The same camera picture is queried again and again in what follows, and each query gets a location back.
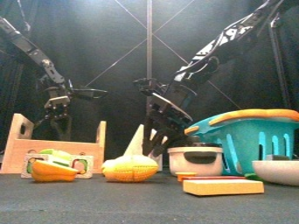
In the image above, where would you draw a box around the white toy pot black handle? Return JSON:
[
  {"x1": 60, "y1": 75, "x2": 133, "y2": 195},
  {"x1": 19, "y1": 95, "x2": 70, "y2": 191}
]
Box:
[{"x1": 166, "y1": 142, "x2": 225, "y2": 178}]

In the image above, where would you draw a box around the black cable loop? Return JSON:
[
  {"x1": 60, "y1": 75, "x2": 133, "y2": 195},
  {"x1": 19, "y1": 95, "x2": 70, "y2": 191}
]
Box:
[{"x1": 69, "y1": 87, "x2": 109, "y2": 100}]

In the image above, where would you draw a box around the black vertical frame post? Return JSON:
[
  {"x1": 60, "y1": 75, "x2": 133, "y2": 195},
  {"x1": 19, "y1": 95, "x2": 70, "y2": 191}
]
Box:
[{"x1": 266, "y1": 12, "x2": 293, "y2": 110}]

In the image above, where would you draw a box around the open wooden toy crate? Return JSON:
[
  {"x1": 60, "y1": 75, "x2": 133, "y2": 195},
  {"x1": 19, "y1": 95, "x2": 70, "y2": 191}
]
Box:
[{"x1": 0, "y1": 113, "x2": 108, "y2": 175}]

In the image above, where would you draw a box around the white round bowl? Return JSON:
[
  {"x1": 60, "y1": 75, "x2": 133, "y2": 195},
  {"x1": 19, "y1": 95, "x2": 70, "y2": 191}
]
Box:
[{"x1": 250, "y1": 159, "x2": 299, "y2": 186}]

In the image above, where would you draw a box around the pink rectangular sushi block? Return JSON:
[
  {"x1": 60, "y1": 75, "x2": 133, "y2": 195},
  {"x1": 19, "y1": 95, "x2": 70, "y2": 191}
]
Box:
[{"x1": 180, "y1": 175, "x2": 246, "y2": 181}]

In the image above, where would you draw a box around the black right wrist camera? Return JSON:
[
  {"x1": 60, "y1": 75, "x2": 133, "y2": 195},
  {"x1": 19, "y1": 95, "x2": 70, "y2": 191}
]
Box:
[{"x1": 133, "y1": 77, "x2": 161, "y2": 97}]

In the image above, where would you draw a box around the yellow toy corn cob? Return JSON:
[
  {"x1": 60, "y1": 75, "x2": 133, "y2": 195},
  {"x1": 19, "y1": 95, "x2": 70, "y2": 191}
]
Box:
[{"x1": 101, "y1": 154, "x2": 160, "y2": 183}]

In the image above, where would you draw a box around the yellow toy pepper piece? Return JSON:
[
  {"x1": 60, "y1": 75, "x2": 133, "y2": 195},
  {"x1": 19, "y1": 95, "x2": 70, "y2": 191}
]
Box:
[{"x1": 29, "y1": 148, "x2": 80, "y2": 183}]

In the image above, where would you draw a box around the cream rectangular sushi block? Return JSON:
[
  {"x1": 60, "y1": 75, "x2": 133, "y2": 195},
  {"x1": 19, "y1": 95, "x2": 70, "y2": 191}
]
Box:
[{"x1": 181, "y1": 178, "x2": 265, "y2": 196}]

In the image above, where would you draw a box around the grey vertical frame pole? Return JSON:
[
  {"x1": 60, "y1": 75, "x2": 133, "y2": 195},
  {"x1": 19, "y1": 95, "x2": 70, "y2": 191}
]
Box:
[{"x1": 144, "y1": 0, "x2": 154, "y2": 115}]

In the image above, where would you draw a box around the white maki sushi slice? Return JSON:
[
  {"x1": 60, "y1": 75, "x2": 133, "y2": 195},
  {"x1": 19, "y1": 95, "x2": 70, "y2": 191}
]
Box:
[
  {"x1": 21, "y1": 153, "x2": 50, "y2": 179},
  {"x1": 70, "y1": 155, "x2": 94, "y2": 179}
]

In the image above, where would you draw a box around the small grey toy piece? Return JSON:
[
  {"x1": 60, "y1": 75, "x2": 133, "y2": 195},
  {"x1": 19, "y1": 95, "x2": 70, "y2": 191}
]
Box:
[{"x1": 265, "y1": 154, "x2": 292, "y2": 162}]

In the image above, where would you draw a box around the teal basket with orange rim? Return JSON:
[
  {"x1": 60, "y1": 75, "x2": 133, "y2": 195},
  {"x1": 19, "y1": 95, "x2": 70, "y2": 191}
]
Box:
[{"x1": 184, "y1": 108, "x2": 299, "y2": 176}]

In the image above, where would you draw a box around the small green toy piece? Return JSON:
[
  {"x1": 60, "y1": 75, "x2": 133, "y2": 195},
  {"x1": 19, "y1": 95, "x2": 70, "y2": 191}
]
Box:
[{"x1": 244, "y1": 172, "x2": 264, "y2": 182}]

